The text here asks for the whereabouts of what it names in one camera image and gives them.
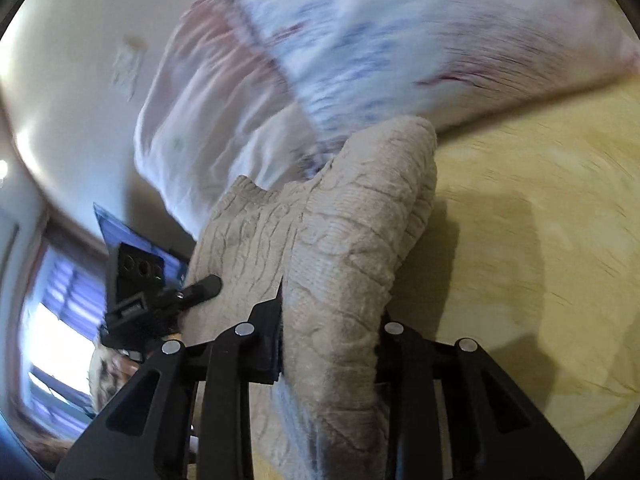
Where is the white wall switch plate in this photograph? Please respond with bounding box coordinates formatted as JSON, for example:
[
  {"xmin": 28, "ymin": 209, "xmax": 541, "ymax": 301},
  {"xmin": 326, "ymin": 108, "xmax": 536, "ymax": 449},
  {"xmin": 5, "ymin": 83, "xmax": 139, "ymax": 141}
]
[{"xmin": 111, "ymin": 42, "xmax": 143, "ymax": 102}]

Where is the window with blinds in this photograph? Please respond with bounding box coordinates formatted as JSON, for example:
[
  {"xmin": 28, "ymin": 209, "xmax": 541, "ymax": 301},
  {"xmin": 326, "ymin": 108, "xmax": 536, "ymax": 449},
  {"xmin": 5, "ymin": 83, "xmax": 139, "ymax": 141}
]
[{"xmin": 15, "ymin": 240, "xmax": 108, "ymax": 441}]

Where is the beige cable-knit sweater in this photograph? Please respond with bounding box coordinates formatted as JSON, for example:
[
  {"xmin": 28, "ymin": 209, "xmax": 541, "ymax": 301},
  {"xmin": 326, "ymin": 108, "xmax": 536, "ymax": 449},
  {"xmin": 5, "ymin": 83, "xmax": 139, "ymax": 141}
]
[{"xmin": 180, "ymin": 116, "xmax": 439, "ymax": 480}]

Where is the floral white pillow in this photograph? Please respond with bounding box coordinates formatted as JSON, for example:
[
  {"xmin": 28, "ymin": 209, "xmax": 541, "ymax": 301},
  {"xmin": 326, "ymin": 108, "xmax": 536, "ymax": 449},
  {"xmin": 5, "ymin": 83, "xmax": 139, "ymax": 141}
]
[{"xmin": 207, "ymin": 0, "xmax": 640, "ymax": 161}]

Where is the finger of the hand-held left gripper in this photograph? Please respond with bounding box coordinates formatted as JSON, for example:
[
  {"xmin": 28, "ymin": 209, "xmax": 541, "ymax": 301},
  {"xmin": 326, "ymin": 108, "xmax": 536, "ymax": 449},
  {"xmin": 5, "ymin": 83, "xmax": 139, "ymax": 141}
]
[{"xmin": 159, "ymin": 274, "xmax": 223, "ymax": 313}]

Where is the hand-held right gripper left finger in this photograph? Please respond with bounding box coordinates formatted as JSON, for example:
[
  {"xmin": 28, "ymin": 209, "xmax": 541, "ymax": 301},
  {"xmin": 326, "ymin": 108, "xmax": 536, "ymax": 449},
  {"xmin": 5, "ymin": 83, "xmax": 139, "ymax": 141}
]
[{"xmin": 55, "ymin": 280, "xmax": 287, "ymax": 480}]

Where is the dark screen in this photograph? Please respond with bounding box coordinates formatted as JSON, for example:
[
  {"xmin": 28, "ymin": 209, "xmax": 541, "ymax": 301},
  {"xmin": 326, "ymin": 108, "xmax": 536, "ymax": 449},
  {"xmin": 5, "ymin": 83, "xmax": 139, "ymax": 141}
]
[{"xmin": 94, "ymin": 203, "xmax": 191, "ymax": 291}]

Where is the pink floral pillow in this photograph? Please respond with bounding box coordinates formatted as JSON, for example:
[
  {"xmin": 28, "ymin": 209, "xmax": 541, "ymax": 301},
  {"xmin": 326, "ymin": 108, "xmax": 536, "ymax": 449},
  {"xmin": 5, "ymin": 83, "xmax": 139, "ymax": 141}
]
[{"xmin": 134, "ymin": 0, "xmax": 321, "ymax": 243}]

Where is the yellow patterned bed sheet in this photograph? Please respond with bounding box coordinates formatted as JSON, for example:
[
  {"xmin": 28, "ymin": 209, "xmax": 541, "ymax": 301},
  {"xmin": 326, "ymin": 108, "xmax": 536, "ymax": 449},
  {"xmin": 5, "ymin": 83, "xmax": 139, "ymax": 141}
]
[{"xmin": 250, "ymin": 77, "xmax": 640, "ymax": 480}]

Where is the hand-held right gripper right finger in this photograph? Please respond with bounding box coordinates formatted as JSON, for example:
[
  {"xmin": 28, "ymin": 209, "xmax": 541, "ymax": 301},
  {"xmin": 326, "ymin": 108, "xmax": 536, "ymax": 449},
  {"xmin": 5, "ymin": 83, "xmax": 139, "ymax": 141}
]
[{"xmin": 372, "ymin": 310, "xmax": 586, "ymax": 480}]

